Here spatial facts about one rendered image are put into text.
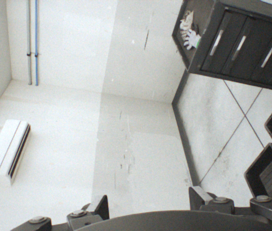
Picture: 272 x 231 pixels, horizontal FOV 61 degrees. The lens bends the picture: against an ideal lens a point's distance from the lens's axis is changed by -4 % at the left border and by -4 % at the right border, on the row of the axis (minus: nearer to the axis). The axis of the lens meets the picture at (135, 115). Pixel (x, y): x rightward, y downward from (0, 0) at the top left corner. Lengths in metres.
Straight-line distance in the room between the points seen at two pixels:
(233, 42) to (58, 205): 2.15
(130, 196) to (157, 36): 2.21
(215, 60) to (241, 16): 0.29
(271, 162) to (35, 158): 2.41
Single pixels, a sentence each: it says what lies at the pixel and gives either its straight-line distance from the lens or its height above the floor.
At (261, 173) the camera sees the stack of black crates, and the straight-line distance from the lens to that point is 1.66.
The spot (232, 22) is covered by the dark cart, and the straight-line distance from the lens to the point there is 1.51.
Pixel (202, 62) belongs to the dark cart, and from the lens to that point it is 1.56.
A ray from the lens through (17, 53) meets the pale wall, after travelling 4.01.
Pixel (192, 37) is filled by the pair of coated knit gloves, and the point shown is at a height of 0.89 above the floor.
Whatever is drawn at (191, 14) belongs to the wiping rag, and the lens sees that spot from 1.81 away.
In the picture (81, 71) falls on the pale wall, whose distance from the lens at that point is 3.89.
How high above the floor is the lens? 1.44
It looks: 10 degrees down
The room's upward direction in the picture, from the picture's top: 82 degrees counter-clockwise
